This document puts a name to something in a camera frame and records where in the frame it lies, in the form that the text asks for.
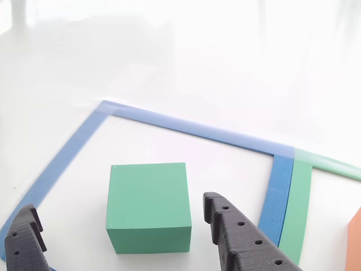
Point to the green cube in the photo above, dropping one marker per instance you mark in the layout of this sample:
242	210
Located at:
146	203

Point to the green square frame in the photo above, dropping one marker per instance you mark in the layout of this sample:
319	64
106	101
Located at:
296	211

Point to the blue square frame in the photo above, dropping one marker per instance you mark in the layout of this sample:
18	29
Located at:
197	128

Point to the orange cube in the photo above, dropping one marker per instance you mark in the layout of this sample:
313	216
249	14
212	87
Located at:
355	245

